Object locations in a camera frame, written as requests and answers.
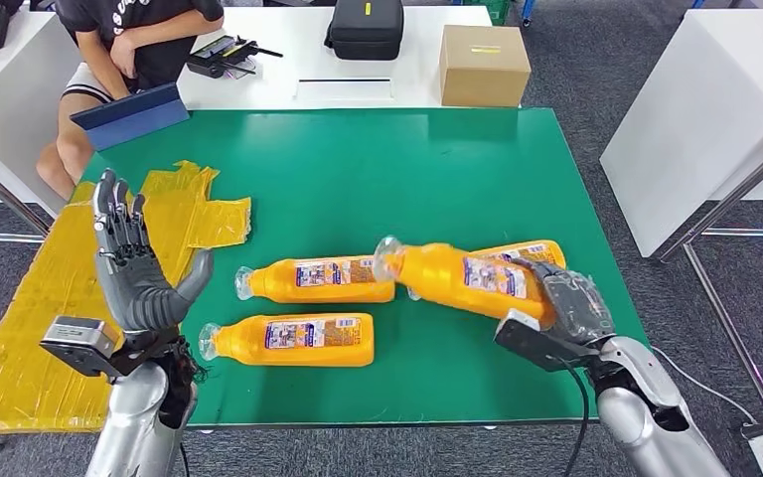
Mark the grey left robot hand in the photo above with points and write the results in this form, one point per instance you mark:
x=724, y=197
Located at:
x=135, y=286

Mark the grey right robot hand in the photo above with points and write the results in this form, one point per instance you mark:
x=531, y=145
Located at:
x=576, y=309

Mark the orange plastic bottle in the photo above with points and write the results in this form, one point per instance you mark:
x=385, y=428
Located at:
x=289, y=355
x=546, y=253
x=441, y=276
x=329, y=293

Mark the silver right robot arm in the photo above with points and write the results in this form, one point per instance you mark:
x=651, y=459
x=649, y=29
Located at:
x=645, y=421

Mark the yellow taped cardboard sheet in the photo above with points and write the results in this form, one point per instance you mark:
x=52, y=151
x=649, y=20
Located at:
x=39, y=316

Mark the blue tablet case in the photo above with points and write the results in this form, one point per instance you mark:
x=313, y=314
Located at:
x=131, y=122

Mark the white table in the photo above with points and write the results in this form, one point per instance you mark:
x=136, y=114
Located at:
x=697, y=118

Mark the white desk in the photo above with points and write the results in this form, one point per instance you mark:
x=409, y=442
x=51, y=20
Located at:
x=6, y=85
x=289, y=39

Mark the black remote controller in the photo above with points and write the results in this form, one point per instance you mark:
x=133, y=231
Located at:
x=213, y=60

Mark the person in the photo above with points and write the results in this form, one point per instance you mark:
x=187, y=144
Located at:
x=151, y=46

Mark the brown cardboard box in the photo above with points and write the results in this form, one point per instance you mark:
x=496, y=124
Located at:
x=483, y=74

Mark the blue rack leg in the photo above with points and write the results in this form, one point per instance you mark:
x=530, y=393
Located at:
x=527, y=8

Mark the green plastic crate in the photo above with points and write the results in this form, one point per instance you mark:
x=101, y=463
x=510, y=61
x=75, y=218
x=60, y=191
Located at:
x=497, y=8

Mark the black zip carry case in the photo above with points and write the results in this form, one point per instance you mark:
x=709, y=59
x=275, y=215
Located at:
x=363, y=33

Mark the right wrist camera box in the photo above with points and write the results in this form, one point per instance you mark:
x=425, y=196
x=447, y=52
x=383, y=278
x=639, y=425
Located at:
x=533, y=342

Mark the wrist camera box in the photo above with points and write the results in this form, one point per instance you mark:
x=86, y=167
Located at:
x=533, y=342
x=79, y=339

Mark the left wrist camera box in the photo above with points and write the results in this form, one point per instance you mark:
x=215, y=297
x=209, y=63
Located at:
x=79, y=339

